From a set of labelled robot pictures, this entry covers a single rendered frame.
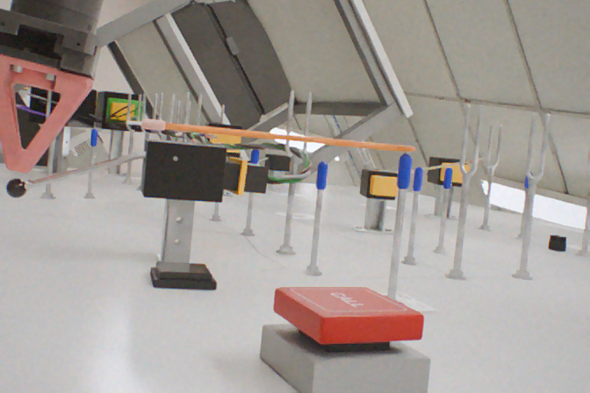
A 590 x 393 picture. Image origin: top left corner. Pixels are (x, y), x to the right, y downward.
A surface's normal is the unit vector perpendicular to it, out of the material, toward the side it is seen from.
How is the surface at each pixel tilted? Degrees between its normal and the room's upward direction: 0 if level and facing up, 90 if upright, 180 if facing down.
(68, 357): 55
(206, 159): 98
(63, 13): 86
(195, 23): 90
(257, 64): 90
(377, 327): 90
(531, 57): 179
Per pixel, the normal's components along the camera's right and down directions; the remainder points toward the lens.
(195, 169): 0.25, 0.07
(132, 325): 0.10, -0.99
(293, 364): -0.91, -0.07
